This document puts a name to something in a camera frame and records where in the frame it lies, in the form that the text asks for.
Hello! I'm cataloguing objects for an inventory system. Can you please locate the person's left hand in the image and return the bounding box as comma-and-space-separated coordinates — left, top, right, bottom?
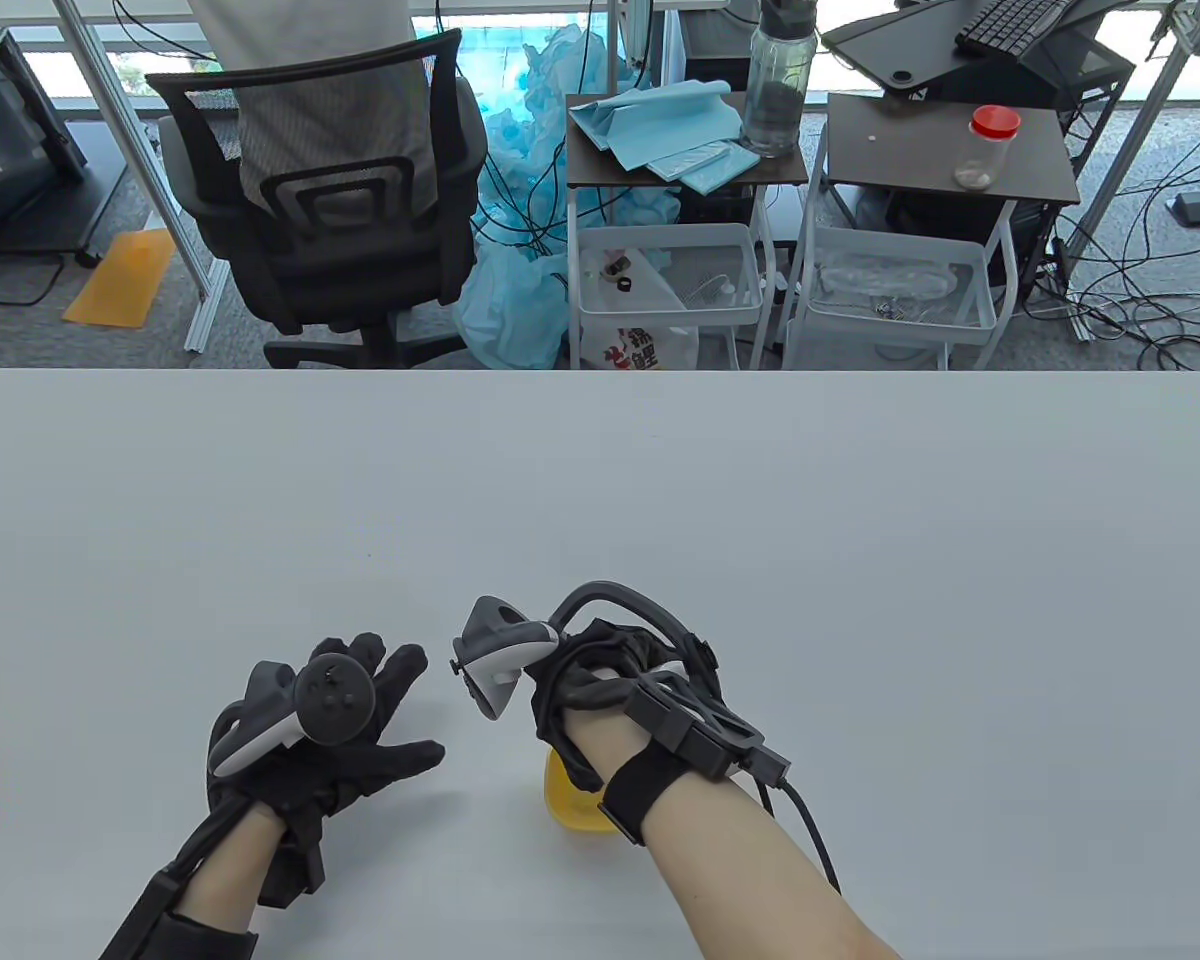
205, 632, 447, 909

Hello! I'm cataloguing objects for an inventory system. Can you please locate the person's right hand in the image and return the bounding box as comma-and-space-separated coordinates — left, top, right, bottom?
532, 620, 721, 791

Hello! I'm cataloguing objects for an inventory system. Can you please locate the small yellow dish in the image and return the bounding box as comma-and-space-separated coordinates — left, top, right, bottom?
545, 745, 626, 834

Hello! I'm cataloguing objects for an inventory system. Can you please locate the person's left forearm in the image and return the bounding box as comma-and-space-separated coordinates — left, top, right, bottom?
175, 808, 291, 931

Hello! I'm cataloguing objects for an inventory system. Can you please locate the person's right forearm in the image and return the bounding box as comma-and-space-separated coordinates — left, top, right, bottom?
645, 770, 901, 960

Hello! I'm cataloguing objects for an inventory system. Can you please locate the grey left hand controller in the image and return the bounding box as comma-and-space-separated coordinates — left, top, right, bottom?
207, 653, 377, 779

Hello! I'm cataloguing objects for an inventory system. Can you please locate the grey hand controller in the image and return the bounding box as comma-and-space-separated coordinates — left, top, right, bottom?
450, 582, 706, 721
207, 653, 377, 779

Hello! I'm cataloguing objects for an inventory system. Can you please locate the grey right hand controller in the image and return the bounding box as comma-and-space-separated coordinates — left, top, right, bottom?
450, 582, 706, 721

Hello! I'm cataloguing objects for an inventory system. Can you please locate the white printed plastic bag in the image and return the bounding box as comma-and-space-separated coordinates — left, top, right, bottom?
578, 245, 701, 371

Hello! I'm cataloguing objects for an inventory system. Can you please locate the pile of blue plastic bags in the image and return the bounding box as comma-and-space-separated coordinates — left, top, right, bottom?
455, 25, 681, 369

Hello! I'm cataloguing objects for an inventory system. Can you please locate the black mesh office chair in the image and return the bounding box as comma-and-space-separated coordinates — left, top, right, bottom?
146, 28, 491, 369

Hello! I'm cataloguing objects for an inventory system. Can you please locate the clear plastic wrap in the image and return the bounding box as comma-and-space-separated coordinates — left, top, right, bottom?
820, 255, 961, 321

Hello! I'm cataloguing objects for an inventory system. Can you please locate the white cart with blue cloth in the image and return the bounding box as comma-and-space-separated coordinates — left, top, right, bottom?
565, 92, 811, 371

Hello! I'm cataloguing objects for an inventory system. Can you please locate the yellow floor sheet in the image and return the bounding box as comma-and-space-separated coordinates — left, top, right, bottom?
62, 228, 179, 329

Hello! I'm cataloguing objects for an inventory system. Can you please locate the blue folded cloth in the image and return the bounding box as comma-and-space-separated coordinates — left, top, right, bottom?
570, 80, 761, 196

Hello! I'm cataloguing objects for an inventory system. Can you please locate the white cart with jar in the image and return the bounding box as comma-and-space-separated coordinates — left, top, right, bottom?
782, 92, 1081, 371

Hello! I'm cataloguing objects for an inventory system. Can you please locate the clear water bottle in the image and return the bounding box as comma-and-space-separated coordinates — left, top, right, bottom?
740, 0, 819, 158

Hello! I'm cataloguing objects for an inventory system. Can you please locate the clear jar with red lid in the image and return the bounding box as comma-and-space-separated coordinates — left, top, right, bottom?
953, 105, 1023, 191

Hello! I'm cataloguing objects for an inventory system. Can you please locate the black equipment stand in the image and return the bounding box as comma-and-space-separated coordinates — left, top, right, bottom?
0, 10, 126, 271

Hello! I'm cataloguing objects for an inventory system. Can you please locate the black keyboard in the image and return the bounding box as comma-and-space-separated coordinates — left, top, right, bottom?
954, 0, 1073, 58

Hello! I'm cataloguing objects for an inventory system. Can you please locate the black computer case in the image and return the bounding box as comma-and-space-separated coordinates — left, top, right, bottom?
1020, 40, 1136, 181

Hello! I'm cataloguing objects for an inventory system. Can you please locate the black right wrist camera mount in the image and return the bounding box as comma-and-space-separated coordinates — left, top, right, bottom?
600, 670, 791, 846

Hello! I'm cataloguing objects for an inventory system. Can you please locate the black left wrist strap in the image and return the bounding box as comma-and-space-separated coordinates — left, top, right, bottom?
100, 805, 261, 960

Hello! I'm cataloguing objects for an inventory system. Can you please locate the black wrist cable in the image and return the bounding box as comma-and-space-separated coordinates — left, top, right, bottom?
760, 775, 843, 896

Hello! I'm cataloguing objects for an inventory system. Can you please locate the tangle of black cables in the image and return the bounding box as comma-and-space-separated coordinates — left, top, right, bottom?
1020, 130, 1200, 391

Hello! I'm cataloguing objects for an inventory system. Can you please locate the aluminium frame post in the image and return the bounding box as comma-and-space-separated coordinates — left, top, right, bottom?
1065, 0, 1200, 343
55, 0, 231, 353

